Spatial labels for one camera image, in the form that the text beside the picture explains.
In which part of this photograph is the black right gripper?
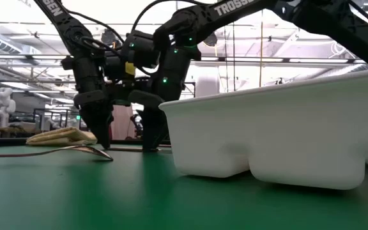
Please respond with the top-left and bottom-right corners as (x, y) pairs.
(128, 41), (203, 151)

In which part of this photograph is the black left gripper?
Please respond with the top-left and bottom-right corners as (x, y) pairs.
(73, 57), (114, 150)

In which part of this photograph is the copper spoon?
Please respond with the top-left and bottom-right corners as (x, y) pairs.
(0, 145), (114, 162)

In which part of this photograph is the copper fork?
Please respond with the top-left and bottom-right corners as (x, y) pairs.
(108, 146), (173, 153)

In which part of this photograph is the red cart pink panel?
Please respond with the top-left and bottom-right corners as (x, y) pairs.
(109, 105), (140, 141)

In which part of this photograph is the yellow checked folded cloth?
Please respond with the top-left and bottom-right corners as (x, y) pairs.
(26, 126), (98, 148)

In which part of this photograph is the white column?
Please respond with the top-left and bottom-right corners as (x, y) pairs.
(195, 75), (220, 98)

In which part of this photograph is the long ceiling light strip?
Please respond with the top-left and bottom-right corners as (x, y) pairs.
(0, 54), (368, 64)

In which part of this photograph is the white plastic cutlery tray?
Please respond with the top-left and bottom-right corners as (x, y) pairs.
(158, 68), (368, 191)

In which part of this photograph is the black wire frame enclosure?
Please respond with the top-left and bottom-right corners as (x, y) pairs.
(33, 108), (91, 131)

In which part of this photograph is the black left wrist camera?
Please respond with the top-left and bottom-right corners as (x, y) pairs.
(102, 52), (128, 81)

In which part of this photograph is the black ceiling cable reel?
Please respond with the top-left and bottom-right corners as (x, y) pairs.
(203, 31), (219, 48)
(100, 28), (121, 49)

